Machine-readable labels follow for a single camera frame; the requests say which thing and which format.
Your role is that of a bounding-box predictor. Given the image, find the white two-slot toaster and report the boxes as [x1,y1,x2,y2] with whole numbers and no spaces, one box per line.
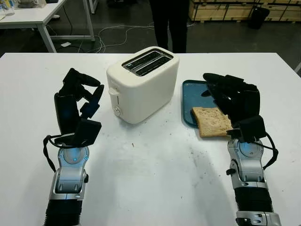
[106,46,180,125]

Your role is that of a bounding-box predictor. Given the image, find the wooden crates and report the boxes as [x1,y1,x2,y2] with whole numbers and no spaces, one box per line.
[189,0,301,24]

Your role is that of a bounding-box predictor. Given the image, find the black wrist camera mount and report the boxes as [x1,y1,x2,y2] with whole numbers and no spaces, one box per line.
[54,118,103,148]
[227,115,268,143]

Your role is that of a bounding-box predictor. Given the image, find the white office desk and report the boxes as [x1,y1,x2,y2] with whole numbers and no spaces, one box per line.
[0,0,95,54]

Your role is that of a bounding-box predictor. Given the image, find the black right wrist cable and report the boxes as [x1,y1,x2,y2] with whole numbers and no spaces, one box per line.
[257,133,279,170]

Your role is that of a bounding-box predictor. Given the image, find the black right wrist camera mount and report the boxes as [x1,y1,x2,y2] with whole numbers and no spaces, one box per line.
[227,115,268,143]

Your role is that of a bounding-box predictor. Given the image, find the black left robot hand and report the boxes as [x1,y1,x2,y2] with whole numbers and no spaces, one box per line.
[54,67,105,136]

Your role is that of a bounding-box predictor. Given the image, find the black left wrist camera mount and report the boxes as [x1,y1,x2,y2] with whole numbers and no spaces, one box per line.
[54,118,103,148]

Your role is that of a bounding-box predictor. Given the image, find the black waste bin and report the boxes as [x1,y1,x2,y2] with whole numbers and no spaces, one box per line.
[249,6,270,30]

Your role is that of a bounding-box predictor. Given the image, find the clear labelled cup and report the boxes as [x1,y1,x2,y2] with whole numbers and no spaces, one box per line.
[0,0,15,17]

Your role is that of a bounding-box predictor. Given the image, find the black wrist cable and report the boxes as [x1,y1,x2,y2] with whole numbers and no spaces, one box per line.
[43,133,78,172]
[257,133,279,170]

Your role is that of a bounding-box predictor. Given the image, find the white floor cable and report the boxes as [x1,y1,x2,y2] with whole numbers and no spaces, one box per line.
[77,23,156,54]

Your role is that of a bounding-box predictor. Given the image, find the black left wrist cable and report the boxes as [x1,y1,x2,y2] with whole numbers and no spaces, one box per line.
[43,133,78,172]

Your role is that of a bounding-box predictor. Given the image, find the blue rectangular tray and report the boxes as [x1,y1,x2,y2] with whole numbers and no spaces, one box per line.
[182,79,228,129]

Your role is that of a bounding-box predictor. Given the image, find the person in black trousers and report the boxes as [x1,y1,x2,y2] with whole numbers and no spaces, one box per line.
[150,0,189,54]

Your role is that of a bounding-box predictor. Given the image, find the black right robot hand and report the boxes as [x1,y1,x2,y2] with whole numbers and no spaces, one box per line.
[202,73,261,132]

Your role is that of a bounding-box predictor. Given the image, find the brown bread slice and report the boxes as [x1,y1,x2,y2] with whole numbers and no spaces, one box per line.
[191,106,233,138]

